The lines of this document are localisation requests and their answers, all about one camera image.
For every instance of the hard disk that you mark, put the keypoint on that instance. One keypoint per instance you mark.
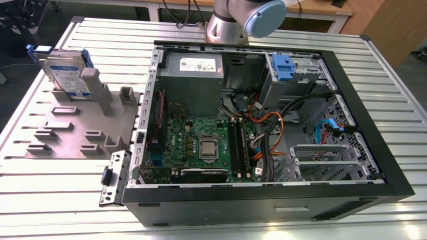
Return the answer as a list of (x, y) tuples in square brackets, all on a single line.
[(67, 75)]

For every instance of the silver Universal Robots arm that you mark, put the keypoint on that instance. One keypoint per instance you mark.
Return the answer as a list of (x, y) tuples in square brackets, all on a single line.
[(227, 30)]

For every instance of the metal disk bay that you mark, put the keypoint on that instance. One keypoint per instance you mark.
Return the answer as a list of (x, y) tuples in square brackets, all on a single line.
[(320, 163)]

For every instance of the black chair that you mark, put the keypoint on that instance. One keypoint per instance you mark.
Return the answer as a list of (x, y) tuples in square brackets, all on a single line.
[(13, 51)]

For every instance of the grey parts rack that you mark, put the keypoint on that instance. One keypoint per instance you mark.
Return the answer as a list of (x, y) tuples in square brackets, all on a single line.
[(87, 120)]

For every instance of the grey power supply unit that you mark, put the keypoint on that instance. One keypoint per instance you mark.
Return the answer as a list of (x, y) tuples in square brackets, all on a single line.
[(189, 95)]

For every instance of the green motherboard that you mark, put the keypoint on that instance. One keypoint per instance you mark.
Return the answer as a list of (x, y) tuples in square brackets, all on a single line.
[(180, 130)]

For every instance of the CPU socket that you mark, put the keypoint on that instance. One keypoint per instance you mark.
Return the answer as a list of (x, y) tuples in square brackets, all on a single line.
[(209, 136)]

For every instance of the silver CPU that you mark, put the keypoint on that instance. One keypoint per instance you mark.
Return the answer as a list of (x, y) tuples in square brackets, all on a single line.
[(208, 150)]

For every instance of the blue drive latch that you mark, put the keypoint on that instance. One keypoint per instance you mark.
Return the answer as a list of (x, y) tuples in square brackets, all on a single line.
[(283, 67)]

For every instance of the black RAM slot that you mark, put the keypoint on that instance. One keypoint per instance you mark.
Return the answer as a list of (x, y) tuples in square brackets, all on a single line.
[(244, 150), (235, 147)]

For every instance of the black graphics card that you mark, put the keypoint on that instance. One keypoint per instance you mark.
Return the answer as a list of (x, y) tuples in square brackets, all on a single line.
[(200, 175)]

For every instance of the metal drive cage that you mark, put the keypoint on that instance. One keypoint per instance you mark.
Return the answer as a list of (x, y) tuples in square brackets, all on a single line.
[(276, 95)]

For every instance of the black PC case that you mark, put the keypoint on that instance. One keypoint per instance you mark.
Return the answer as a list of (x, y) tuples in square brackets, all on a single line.
[(233, 207)]

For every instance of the brown wooden cabinet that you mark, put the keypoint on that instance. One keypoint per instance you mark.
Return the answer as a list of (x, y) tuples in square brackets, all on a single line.
[(394, 25)]

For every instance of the black chair caster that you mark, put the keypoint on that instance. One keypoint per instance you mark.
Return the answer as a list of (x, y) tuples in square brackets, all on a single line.
[(422, 53)]

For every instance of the metal slot bracket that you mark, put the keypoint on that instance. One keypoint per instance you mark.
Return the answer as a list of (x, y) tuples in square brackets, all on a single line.
[(116, 175)]

